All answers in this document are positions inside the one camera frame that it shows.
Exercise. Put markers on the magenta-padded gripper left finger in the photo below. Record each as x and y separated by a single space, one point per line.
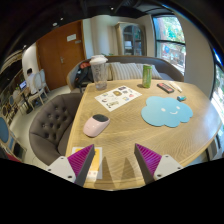
60 166

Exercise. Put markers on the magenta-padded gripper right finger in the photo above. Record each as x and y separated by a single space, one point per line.
168 165

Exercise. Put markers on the pink and black computer mouse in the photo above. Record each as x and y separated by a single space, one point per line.
95 126

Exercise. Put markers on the blue cloud-shaped mouse pad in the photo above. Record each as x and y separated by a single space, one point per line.
166 111

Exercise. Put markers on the yellow and white paper card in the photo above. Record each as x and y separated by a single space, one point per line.
96 163

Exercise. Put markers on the grey tufted armchair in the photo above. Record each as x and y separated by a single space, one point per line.
50 126

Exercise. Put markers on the group of blue-backed chairs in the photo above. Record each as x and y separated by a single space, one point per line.
5 130

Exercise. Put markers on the small teal eraser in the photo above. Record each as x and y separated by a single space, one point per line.
181 98

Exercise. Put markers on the black and red flat box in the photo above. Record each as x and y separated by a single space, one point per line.
165 87

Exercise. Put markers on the white pen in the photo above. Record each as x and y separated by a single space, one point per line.
176 87

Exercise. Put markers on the group of white chairs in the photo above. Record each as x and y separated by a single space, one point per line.
40 86

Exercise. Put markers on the white sticker sheet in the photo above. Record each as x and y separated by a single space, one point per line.
117 97

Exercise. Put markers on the person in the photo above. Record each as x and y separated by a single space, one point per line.
31 81

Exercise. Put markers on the green drink can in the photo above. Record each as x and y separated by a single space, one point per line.
147 76

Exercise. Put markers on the striped cushion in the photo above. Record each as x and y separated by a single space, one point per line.
156 72
125 71

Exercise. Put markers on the black backpack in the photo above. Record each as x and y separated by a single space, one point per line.
83 75

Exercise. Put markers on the grey curved sofa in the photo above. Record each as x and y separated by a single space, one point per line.
163 66

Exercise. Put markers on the clear shaker bottle white lid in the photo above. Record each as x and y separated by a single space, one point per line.
99 75

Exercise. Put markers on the wooden door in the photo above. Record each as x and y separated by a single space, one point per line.
55 56

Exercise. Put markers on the black-framed window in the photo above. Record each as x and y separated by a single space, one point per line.
170 43

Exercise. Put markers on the white door sign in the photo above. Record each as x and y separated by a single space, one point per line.
71 37

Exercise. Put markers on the wooden glass-door cabinet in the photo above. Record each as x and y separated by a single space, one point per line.
131 40

